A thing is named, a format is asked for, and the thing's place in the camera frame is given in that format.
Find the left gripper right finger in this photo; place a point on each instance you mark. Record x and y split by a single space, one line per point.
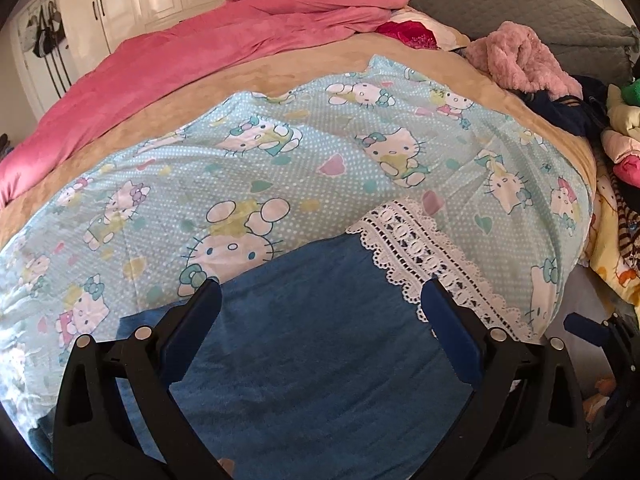
523 419

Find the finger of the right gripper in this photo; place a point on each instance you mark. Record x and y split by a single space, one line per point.
586 329

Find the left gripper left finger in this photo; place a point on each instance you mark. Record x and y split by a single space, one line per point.
116 417

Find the blue denim pants lace hem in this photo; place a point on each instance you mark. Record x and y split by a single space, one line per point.
323 364

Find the left hand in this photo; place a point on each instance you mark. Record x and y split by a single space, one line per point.
228 465

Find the light blue cartoon cat sheet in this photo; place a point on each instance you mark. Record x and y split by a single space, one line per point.
148 212

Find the stack of colourful clothes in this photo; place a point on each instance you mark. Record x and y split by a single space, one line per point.
612 250

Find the pink fuzzy garment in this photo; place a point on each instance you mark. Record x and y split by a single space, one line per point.
516 59

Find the grey quilted headboard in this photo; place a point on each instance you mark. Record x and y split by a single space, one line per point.
586 40

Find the tan bed cover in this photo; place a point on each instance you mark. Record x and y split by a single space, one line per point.
285 71

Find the red floral pillow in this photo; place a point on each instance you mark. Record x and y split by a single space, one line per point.
410 33

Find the hanging bags on door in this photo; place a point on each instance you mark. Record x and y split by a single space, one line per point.
44 31

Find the pink plush blanket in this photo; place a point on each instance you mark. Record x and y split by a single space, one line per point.
148 67

